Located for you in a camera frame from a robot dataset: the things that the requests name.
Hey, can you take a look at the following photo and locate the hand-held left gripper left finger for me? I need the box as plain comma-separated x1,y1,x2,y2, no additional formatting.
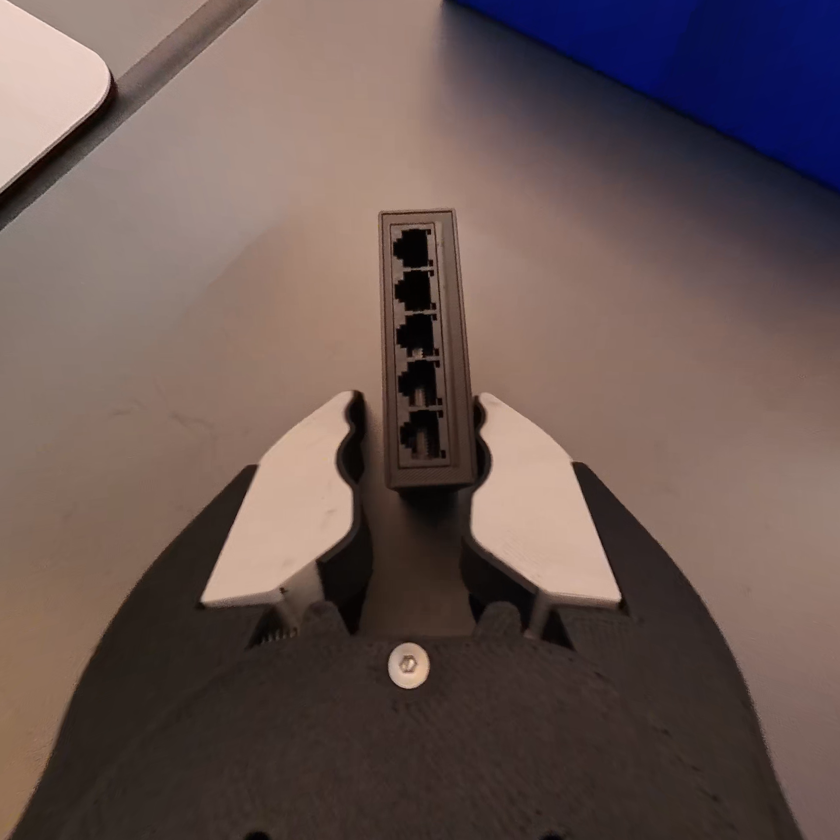
200,390,375,610

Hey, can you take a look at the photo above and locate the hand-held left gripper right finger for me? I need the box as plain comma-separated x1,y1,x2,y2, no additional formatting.
459,392,623,610

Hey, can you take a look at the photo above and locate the black network switch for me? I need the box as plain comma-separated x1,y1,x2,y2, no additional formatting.
378,209,479,492

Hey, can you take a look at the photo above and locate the blue plastic bin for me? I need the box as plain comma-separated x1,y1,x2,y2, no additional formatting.
446,0,840,193

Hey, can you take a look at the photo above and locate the white rounded plate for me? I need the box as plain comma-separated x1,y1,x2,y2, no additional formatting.
0,0,114,198

